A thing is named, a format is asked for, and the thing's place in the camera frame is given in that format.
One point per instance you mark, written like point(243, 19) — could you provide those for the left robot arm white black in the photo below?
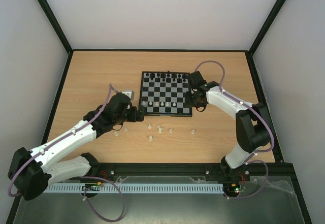
point(32, 171)

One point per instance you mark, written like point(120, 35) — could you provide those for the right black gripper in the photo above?
point(192, 99)

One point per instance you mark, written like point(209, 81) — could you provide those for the black and white chessboard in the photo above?
point(165, 87)

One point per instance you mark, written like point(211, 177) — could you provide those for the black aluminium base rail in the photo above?
point(200, 169)

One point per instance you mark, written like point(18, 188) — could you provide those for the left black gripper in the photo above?
point(134, 117)

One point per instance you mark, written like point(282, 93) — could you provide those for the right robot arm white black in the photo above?
point(254, 132)

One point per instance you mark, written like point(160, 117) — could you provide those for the black cage frame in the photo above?
point(249, 57)

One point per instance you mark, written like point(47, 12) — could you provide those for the light blue slotted cable duct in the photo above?
point(137, 188)

